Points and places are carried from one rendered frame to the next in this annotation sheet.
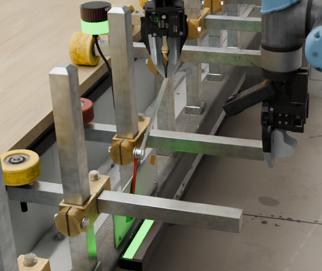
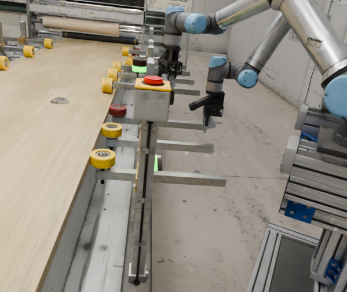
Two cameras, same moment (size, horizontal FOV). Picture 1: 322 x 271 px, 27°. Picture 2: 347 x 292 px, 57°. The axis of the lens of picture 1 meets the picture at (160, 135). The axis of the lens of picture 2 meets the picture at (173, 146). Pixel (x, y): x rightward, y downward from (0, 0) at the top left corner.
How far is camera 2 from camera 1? 0.55 m
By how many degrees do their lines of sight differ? 23
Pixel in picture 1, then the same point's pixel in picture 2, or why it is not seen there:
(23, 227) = not seen: hidden behind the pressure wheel
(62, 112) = not seen: hidden behind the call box
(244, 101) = (199, 104)
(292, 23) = (223, 71)
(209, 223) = (201, 149)
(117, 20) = (151, 66)
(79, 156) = not seen: hidden behind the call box
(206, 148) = (179, 125)
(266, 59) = (211, 86)
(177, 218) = (187, 148)
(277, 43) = (216, 79)
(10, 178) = (112, 134)
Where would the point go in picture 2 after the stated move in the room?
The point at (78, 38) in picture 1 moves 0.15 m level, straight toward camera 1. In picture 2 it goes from (106, 79) to (116, 87)
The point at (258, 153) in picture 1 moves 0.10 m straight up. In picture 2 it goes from (201, 127) to (204, 106)
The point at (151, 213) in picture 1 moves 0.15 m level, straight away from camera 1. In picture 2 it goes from (176, 147) to (162, 133)
